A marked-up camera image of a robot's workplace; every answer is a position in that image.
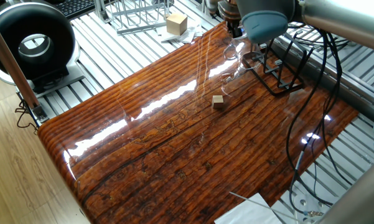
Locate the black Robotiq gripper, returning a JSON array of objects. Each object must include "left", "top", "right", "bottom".
[{"left": 226, "top": 19, "right": 244, "bottom": 39}]

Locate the metal frame post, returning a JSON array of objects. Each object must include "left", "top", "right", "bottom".
[{"left": 0, "top": 14, "right": 50, "bottom": 124}]

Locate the black keyboard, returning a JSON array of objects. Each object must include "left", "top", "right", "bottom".
[{"left": 54, "top": 0, "right": 97, "bottom": 20}]

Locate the black ring-shaped device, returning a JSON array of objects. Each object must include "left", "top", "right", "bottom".
[{"left": 0, "top": 2, "right": 86, "bottom": 94}]

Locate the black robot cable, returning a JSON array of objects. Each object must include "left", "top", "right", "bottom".
[{"left": 284, "top": 27, "right": 354, "bottom": 215}]

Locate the clear glass cup with handle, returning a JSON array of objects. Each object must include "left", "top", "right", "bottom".
[{"left": 222, "top": 30, "right": 265, "bottom": 72}]

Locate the grey cable with metal connector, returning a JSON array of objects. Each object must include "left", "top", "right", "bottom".
[{"left": 294, "top": 149, "right": 326, "bottom": 218}]

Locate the glossy wood-pattern table mat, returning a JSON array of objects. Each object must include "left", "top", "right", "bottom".
[{"left": 37, "top": 21, "right": 360, "bottom": 224}]

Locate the thin white cable tie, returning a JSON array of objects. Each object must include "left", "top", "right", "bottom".
[{"left": 229, "top": 191, "right": 302, "bottom": 220}]

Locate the large wooden block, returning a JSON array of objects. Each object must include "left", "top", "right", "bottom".
[{"left": 166, "top": 12, "right": 188, "bottom": 36}]

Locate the white paper sheet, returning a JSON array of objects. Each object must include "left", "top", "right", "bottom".
[{"left": 213, "top": 192, "right": 283, "bottom": 224}]

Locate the silver wire rack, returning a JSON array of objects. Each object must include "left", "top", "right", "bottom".
[{"left": 93, "top": 0, "right": 175, "bottom": 35}]

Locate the small wooden cube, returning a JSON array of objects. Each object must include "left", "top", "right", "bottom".
[{"left": 212, "top": 95, "right": 225, "bottom": 110}]

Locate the black wire cup rack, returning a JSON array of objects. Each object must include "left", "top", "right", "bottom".
[{"left": 242, "top": 30, "right": 309, "bottom": 97}]

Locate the thin black tangled wire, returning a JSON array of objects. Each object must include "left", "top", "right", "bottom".
[{"left": 14, "top": 99, "right": 39, "bottom": 135}]

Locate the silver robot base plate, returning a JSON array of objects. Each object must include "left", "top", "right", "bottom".
[{"left": 286, "top": 189, "right": 327, "bottom": 224}]

